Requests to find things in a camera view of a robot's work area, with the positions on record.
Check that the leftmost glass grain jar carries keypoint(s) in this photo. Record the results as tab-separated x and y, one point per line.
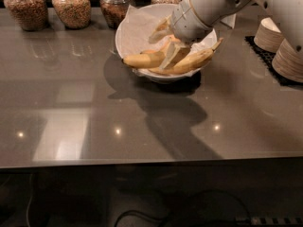
30	15

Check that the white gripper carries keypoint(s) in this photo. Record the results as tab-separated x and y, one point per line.
186	22

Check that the front paper cup stack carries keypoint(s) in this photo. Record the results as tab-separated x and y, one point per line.
287	63

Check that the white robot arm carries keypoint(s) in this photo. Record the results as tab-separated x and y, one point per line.
287	14

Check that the white stand sign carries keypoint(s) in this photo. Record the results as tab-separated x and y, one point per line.
229	20

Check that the black power strip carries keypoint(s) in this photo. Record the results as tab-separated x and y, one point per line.
270	222

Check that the black rubber mat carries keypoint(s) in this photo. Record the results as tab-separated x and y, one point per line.
267	58

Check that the white ceramic bowl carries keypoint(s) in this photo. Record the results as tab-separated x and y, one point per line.
126	38

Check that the yellow banana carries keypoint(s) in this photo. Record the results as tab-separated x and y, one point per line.
190	62
148	58

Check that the white paper napkin liner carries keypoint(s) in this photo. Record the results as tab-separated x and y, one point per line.
139	29

